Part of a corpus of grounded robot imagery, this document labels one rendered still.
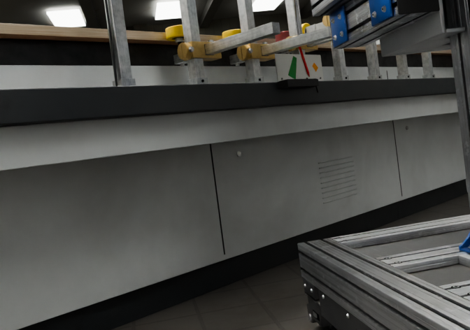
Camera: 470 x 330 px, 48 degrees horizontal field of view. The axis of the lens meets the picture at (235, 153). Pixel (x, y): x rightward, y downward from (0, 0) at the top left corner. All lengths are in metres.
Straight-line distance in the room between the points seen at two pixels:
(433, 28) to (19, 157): 0.95
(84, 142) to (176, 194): 0.50
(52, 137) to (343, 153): 1.50
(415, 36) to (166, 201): 0.95
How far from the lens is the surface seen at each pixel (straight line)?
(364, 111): 2.30
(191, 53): 1.62
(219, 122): 1.67
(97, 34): 1.66
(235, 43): 1.55
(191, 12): 1.66
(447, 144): 3.43
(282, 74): 1.88
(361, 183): 2.61
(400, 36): 1.31
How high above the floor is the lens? 0.52
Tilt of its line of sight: 1 degrees down
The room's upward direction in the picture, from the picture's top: 7 degrees counter-clockwise
